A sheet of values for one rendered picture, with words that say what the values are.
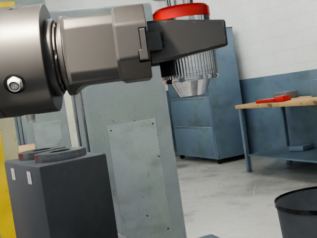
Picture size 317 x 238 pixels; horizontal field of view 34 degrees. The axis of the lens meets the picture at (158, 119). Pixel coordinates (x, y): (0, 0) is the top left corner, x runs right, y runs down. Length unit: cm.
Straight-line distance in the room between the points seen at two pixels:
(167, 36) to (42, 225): 55
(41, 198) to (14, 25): 50
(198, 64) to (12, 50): 14
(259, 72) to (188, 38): 731
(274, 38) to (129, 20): 699
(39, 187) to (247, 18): 710
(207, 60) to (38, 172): 49
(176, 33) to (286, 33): 675
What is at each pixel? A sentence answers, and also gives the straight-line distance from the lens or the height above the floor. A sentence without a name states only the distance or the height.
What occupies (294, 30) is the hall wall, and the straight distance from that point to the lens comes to 701.
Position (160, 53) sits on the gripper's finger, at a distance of 40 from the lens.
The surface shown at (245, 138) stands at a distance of 679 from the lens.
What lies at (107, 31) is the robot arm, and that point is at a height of 125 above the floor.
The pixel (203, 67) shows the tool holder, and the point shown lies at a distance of 41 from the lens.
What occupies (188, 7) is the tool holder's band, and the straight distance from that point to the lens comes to 41.
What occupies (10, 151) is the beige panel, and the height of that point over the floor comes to 106.
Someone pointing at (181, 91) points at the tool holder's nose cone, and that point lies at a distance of 42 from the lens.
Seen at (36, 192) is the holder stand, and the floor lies 107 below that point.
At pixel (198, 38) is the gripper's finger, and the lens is 40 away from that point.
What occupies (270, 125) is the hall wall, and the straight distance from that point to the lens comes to 764.
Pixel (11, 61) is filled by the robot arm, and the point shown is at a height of 124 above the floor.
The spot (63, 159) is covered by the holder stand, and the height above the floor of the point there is 111.
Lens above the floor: 120
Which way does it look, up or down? 3 degrees down
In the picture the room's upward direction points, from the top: 8 degrees counter-clockwise
